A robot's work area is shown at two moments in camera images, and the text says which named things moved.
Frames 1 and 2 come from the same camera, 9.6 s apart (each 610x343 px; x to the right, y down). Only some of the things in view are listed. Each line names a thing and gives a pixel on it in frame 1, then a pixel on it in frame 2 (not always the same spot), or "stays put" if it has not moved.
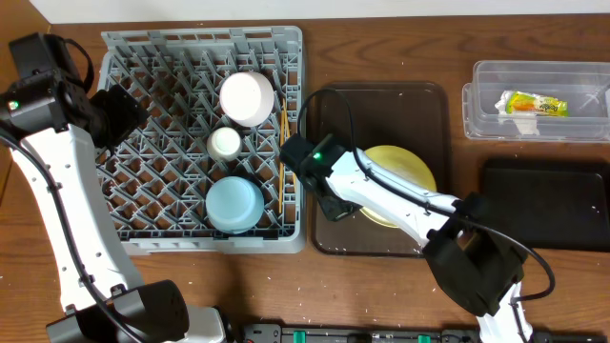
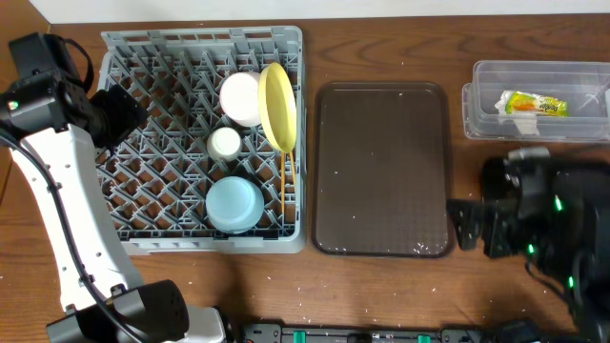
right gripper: x=335 y=205 to x=490 y=229
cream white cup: x=224 y=144 stays put
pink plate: x=247 y=99 stays put
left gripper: x=122 y=115 stays put
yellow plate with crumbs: x=406 y=164 to x=277 y=107
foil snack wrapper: x=522 y=109 stays put
